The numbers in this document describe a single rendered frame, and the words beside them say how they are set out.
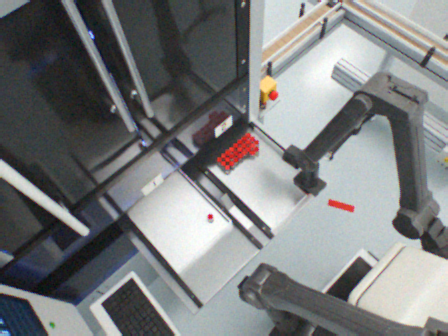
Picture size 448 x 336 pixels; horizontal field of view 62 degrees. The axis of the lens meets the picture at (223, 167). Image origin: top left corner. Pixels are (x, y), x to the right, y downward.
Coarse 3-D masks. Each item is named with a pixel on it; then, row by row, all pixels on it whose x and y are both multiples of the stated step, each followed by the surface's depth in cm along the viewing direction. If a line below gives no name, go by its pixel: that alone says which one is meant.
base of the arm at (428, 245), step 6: (444, 228) 96; (438, 234) 96; (444, 234) 94; (426, 240) 96; (438, 240) 95; (444, 240) 95; (426, 246) 98; (432, 246) 96; (438, 246) 95; (444, 246) 95; (432, 252) 97; (438, 252) 96; (444, 252) 95; (444, 258) 96
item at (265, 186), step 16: (272, 144) 148; (256, 160) 148; (272, 160) 148; (224, 176) 146; (240, 176) 145; (256, 176) 145; (272, 176) 144; (288, 176) 144; (240, 192) 142; (256, 192) 142; (272, 192) 142; (288, 192) 141; (256, 208) 139; (272, 208) 139; (288, 208) 138; (272, 224) 136
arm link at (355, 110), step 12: (360, 96) 79; (348, 108) 83; (360, 108) 80; (336, 120) 93; (348, 120) 90; (360, 120) 87; (324, 132) 100; (336, 132) 96; (348, 132) 95; (312, 144) 108; (324, 144) 104; (300, 156) 116; (312, 156) 111
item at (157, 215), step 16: (176, 176) 147; (160, 192) 144; (176, 192) 144; (192, 192) 143; (144, 208) 141; (160, 208) 141; (176, 208) 141; (192, 208) 140; (208, 208) 140; (144, 224) 138; (160, 224) 138; (176, 224) 138; (192, 224) 138; (208, 224) 137; (224, 224) 137; (160, 240) 135; (176, 240) 135; (192, 240) 135; (208, 240) 135; (176, 256) 133; (192, 256) 129
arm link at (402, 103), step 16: (368, 80) 81; (384, 80) 79; (400, 80) 78; (368, 96) 78; (384, 96) 76; (400, 96) 76; (416, 96) 76; (368, 112) 81; (384, 112) 78; (400, 112) 75; (416, 112) 76; (400, 128) 79; (416, 128) 78; (400, 144) 83; (416, 144) 81; (400, 160) 86; (416, 160) 83; (400, 176) 90; (416, 176) 86; (400, 192) 93; (416, 192) 89; (432, 192) 95; (400, 208) 95; (416, 208) 92; (432, 208) 96; (400, 224) 97; (416, 224) 94
